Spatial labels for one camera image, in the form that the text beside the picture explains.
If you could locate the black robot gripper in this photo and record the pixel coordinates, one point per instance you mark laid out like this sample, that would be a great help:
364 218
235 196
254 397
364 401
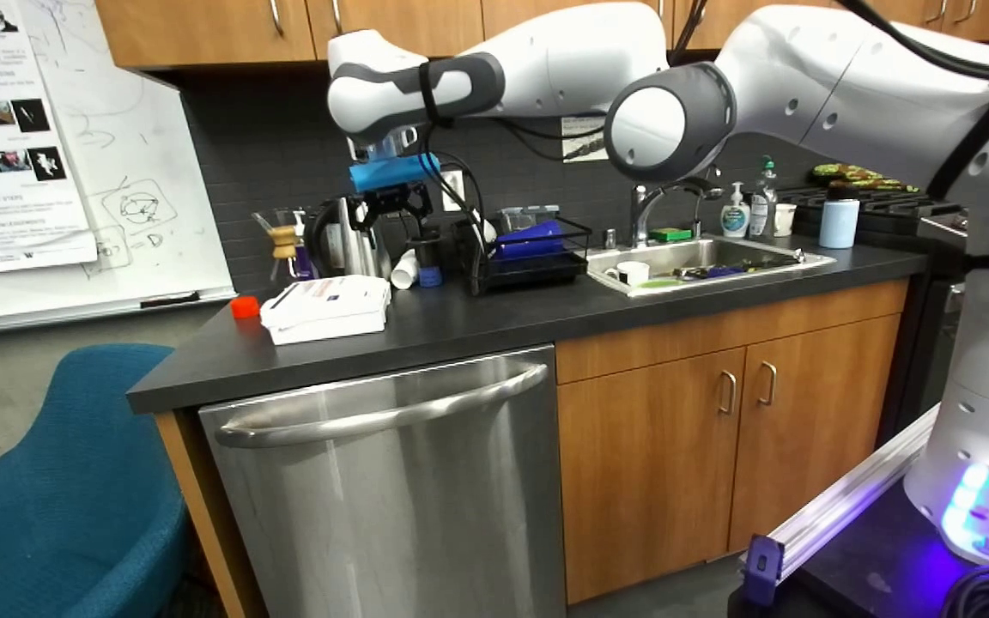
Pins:
404 209

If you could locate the white plastic box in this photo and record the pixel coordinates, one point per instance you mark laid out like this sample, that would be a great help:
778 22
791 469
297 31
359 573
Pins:
324 330
328 296

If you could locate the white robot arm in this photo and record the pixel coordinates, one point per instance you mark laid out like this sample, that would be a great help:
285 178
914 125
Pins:
814 79

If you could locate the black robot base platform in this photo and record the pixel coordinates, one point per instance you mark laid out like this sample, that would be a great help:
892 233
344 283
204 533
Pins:
874 568

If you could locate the silver metal cup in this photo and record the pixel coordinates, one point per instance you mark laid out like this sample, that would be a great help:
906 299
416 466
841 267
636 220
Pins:
356 245

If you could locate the metal kettle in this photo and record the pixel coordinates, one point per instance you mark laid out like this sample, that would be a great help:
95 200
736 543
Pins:
330 242

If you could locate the clear glass container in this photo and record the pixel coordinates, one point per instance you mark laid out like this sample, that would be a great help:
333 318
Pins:
530 215

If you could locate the small orange cap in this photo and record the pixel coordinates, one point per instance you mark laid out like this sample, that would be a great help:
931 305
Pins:
246 307

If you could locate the white cup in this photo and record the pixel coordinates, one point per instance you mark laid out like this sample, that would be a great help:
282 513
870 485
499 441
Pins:
634 272

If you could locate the dark metal faucet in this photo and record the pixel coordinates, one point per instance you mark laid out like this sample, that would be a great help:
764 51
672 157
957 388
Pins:
643 215

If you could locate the whiteboard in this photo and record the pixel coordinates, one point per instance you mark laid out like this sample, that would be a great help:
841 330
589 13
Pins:
153 182

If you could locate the stainless steel dishwasher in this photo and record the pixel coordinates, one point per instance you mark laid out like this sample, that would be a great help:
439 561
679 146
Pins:
393 502

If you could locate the green sponge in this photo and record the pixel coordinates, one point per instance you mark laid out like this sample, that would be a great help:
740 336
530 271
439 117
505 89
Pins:
675 235

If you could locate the wooden upper cabinet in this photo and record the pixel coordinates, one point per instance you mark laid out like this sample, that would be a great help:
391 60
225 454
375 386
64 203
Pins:
206 29

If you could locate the clear soap dispenser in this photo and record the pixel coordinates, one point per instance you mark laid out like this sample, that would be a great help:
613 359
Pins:
734 218

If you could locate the stainless steel sink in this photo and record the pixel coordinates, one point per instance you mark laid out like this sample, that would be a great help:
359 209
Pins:
736 257

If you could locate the wooden cabinet door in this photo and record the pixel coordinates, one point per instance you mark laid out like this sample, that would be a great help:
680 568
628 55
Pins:
821 435
643 481

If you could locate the dish soap bottle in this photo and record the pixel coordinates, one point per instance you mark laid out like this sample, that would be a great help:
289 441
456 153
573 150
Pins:
764 210

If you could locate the white mug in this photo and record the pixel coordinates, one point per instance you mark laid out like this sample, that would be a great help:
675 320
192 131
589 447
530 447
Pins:
786 220

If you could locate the paper poster with photos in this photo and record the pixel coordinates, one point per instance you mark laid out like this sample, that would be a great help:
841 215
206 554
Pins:
1 138

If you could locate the blue upholstered chair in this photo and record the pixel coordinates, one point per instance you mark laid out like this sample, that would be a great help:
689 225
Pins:
60 493

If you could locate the light blue canister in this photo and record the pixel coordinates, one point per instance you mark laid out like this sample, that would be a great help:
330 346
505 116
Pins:
841 225

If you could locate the yellow green bundle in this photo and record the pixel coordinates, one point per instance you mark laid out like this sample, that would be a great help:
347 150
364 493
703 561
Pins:
861 178

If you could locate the black stove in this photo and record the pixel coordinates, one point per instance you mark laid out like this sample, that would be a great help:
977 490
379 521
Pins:
909 225

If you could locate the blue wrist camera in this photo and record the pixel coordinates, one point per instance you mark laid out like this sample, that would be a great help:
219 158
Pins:
396 173

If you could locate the white wall outlet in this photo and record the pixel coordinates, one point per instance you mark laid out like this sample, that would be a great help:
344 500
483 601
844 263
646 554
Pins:
456 194

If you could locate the white paper wall sign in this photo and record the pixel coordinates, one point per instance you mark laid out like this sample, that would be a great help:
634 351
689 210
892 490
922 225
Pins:
586 141

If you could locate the blue rail bracket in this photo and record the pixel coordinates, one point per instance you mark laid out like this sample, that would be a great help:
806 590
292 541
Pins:
764 568

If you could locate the aluminium frame rail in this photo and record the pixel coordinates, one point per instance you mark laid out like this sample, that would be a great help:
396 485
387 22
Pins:
850 500

